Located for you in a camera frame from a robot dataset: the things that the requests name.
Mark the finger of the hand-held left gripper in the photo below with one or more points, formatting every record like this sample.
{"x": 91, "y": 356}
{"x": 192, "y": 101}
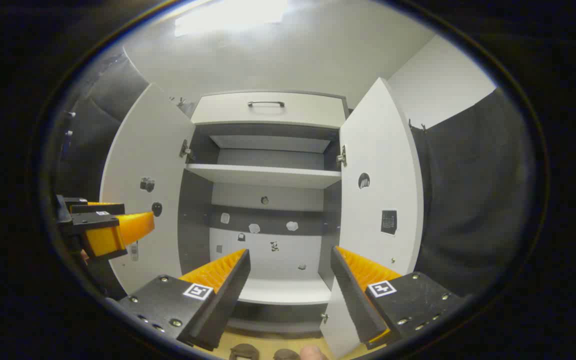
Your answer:
{"x": 93, "y": 221}
{"x": 103, "y": 208}

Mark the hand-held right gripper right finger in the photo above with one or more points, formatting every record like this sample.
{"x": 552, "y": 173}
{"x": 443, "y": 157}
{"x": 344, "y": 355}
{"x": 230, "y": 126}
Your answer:
{"x": 355, "y": 300}

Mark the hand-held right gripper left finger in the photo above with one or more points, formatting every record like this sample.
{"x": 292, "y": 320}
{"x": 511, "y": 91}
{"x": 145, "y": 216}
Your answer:
{"x": 228, "y": 300}

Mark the white shoe cabinet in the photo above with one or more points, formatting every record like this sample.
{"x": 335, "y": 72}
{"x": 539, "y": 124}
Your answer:
{"x": 268, "y": 292}

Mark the white cabinet shelf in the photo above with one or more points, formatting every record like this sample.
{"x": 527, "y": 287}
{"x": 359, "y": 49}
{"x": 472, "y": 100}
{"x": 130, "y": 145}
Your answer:
{"x": 263, "y": 176}

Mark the white cabinet drawer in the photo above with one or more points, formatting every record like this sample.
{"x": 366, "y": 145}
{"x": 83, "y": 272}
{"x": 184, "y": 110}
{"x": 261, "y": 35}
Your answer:
{"x": 228, "y": 112}

